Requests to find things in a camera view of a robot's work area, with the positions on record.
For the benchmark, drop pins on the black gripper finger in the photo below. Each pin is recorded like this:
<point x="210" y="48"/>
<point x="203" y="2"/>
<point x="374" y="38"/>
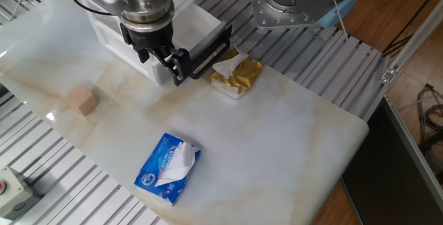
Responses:
<point x="180" y="62"/>
<point x="143" y="54"/>

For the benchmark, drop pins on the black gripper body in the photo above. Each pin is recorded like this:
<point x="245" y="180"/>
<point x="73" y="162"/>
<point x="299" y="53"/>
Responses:
<point x="149" y="36"/>

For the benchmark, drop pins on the wooden cube block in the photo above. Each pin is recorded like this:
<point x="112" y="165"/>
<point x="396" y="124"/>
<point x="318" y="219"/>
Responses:
<point x="82" y="101"/>

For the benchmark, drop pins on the white drawer cabinet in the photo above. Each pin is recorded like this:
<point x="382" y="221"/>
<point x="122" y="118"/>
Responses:
<point x="107" y="38"/>

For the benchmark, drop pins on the gold tissue pack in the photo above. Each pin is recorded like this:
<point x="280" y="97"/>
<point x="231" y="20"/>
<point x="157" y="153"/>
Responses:
<point x="242" y="76"/>

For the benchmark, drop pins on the white marble slab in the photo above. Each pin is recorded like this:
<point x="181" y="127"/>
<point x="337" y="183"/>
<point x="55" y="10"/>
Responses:
<point x="242" y="149"/>

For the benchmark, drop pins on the blue tissue pack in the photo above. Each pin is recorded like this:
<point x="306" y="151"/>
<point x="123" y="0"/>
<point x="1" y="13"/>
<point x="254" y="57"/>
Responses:
<point x="155" y="169"/>

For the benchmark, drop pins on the emergency stop button box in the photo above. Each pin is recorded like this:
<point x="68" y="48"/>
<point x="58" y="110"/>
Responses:
<point x="10" y="190"/>

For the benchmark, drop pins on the black flat panel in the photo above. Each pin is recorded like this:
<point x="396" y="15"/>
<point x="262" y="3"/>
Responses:
<point x="387" y="183"/>

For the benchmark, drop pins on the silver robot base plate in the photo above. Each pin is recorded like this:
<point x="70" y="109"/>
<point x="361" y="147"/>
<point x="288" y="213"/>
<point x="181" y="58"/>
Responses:
<point x="266" y="14"/>

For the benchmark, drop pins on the aluminium frame rail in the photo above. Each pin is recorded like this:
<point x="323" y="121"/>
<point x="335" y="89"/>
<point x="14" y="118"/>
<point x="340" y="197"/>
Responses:
<point x="412" y="142"/>
<point x="415" y="34"/>

